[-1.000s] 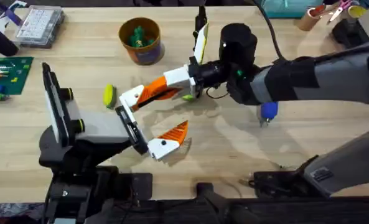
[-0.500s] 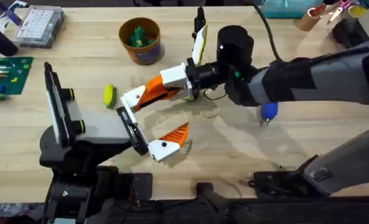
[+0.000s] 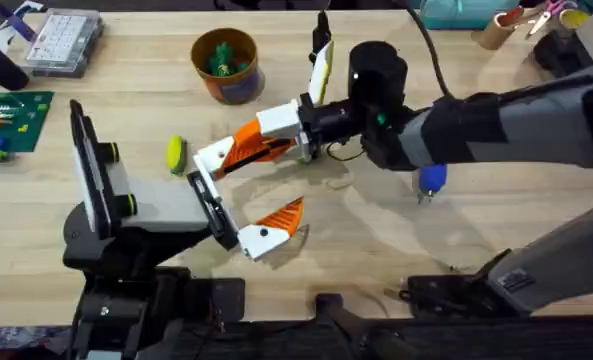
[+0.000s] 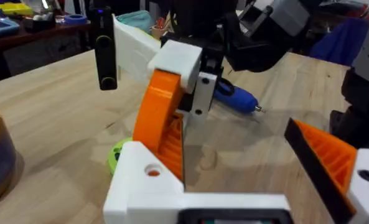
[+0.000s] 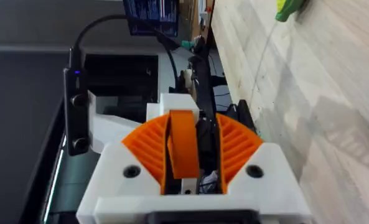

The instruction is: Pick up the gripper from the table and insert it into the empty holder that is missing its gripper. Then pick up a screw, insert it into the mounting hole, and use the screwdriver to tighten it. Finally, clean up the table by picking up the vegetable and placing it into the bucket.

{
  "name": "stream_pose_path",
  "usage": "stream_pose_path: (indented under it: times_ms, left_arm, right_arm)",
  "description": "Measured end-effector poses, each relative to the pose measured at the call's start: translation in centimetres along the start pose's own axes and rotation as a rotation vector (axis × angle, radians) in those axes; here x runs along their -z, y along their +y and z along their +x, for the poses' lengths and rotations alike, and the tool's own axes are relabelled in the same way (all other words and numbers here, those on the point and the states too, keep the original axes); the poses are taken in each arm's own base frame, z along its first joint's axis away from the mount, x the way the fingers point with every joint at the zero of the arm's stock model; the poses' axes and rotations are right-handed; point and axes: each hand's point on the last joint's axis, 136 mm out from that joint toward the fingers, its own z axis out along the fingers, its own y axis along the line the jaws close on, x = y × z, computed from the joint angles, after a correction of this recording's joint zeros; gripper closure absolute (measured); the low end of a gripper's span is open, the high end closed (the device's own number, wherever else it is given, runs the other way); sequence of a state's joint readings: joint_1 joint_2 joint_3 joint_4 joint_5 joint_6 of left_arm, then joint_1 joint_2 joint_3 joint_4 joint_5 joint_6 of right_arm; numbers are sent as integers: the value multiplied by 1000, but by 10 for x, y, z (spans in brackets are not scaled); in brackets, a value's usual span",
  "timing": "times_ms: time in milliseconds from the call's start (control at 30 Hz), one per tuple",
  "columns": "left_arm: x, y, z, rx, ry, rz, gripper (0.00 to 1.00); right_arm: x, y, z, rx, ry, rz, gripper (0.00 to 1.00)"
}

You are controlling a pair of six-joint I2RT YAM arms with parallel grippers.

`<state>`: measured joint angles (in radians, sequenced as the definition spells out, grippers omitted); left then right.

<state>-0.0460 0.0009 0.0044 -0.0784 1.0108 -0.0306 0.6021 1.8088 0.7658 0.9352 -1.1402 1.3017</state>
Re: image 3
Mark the clear plastic organizer box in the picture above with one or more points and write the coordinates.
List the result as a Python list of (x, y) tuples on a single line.
[(63, 40)]

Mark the blue electric screwdriver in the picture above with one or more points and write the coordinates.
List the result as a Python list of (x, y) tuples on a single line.
[(432, 179)]

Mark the orange tub with green toys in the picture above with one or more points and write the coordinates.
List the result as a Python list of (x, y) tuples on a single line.
[(236, 85)]

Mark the pink scissors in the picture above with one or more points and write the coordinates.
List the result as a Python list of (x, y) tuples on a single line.
[(543, 17)]

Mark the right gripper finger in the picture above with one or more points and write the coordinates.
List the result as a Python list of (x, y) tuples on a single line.
[(278, 120), (306, 150)]

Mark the yellow-green toy vegetable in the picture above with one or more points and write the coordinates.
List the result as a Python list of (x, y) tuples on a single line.
[(176, 155)]

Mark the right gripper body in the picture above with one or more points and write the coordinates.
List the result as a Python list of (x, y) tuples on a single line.
[(376, 75)]

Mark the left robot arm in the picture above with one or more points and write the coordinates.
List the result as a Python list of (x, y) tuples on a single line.
[(126, 310)]

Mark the cardboard tube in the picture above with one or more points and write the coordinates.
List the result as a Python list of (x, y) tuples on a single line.
[(493, 32)]

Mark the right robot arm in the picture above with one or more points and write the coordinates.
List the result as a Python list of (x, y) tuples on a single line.
[(536, 125)]

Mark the white and purple tool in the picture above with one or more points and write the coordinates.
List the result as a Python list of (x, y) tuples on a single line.
[(16, 22)]

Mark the black rail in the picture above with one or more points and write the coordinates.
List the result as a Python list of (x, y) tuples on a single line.
[(451, 342)]

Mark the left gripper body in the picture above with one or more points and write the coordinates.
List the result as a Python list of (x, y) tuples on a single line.
[(166, 205)]

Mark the yellow tape roll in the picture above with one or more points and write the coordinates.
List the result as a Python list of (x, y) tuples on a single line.
[(573, 19)]

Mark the green board with toy blocks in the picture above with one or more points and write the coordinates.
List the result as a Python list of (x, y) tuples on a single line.
[(21, 120)]

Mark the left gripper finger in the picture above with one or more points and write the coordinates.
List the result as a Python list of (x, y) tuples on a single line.
[(263, 241), (213, 154)]

